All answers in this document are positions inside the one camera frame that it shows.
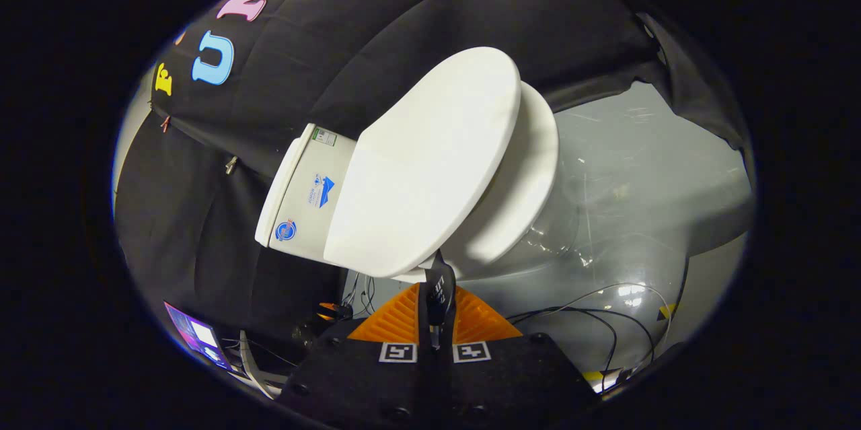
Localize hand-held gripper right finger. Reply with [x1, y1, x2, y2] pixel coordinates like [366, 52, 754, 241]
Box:
[437, 285, 599, 428]

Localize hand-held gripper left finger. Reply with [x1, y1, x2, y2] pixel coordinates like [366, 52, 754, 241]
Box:
[276, 283, 435, 428]

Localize white toilet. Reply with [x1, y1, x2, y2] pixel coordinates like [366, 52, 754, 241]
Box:
[254, 80, 560, 284]

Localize laptop screen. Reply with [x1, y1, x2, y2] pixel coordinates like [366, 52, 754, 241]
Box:
[165, 302, 233, 371]

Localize black backdrop cloth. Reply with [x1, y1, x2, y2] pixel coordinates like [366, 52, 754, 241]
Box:
[113, 0, 754, 350]

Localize black floor cables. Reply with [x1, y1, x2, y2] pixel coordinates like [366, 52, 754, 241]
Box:
[508, 306, 657, 390]

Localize white floor cable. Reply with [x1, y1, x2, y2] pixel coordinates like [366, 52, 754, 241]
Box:
[558, 282, 673, 377]

